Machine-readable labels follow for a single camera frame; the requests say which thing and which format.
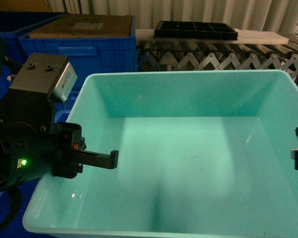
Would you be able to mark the cardboard sheet in crate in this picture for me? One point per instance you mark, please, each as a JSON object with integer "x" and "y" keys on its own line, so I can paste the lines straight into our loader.
{"x": 85, "y": 26}

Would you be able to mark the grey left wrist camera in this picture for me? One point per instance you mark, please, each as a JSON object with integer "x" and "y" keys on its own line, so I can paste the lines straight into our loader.
{"x": 49, "y": 74}

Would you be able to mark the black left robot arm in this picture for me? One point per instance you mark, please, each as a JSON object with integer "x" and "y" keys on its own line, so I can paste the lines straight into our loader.
{"x": 31, "y": 142}

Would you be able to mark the blue ribbed crate upper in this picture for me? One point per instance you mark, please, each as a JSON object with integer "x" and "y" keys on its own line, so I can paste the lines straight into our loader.
{"x": 117, "y": 54}

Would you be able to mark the large blue plastic bin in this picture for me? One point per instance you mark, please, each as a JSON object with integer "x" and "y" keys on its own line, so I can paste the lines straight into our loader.
{"x": 25, "y": 143}

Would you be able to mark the black compartment tray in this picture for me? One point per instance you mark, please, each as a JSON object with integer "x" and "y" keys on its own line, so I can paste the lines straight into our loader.
{"x": 195, "y": 30}

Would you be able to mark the white foam board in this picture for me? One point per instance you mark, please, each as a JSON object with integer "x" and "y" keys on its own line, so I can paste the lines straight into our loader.
{"x": 246, "y": 37}

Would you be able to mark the expandable roller conveyor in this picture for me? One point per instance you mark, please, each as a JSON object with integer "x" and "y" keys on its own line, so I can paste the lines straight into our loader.
{"x": 187, "y": 55}

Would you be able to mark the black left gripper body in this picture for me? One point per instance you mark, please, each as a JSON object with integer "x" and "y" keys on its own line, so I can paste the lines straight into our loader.
{"x": 66, "y": 138}

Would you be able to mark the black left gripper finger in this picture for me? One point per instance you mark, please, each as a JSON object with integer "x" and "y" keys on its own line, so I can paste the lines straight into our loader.
{"x": 105, "y": 161}

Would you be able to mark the teal plastic bin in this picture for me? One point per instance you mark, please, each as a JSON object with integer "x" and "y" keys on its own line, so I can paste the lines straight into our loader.
{"x": 202, "y": 154}

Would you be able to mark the blue crate far left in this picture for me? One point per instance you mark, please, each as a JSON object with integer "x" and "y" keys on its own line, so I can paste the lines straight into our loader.
{"x": 14, "y": 24}

